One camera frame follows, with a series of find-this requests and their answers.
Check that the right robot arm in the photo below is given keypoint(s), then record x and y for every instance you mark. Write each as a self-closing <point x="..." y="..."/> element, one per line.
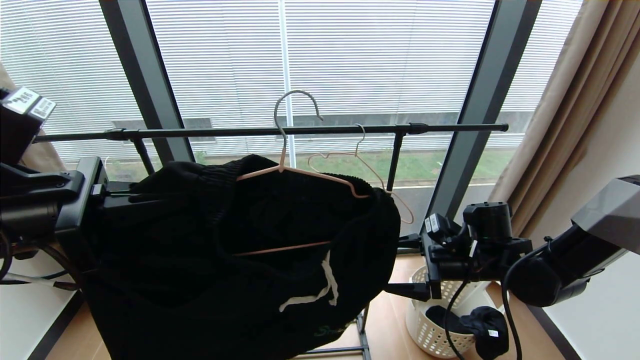
<point x="575" y="260"/>

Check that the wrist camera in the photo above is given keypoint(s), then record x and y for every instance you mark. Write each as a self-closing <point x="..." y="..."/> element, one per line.
<point x="20" y="130"/>
<point x="437" y="225"/>

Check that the pink clothes hanger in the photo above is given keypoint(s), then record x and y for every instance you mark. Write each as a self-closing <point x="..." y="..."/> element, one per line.
<point x="300" y="171"/>
<point x="358" y="145"/>

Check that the black garment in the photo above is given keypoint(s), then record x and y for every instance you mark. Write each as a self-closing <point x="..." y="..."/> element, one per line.
<point x="175" y="275"/>

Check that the black clothes rack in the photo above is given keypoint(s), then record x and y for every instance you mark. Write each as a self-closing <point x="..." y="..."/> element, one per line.
<point x="225" y="132"/>

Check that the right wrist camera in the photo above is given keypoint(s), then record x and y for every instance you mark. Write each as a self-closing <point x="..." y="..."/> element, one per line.
<point x="437" y="225"/>

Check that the white laundry basket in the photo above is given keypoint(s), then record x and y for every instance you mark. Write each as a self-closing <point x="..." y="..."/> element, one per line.
<point x="425" y="330"/>

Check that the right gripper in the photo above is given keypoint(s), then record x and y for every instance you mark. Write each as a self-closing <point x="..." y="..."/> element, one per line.
<point x="485" y="262"/>

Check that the window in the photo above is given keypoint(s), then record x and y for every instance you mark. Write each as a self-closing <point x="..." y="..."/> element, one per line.
<point x="160" y="100"/>

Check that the heap of clothes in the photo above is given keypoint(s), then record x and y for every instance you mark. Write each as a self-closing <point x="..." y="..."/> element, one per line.
<point x="487" y="325"/>

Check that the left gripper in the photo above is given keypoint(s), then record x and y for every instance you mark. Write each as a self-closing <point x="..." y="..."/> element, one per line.
<point x="30" y="210"/>

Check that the beige curtain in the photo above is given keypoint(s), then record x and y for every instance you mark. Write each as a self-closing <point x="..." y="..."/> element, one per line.
<point x="565" y="100"/>
<point x="47" y="155"/>

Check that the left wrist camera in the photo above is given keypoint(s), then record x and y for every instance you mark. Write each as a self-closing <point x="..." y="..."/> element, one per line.
<point x="20" y="130"/>

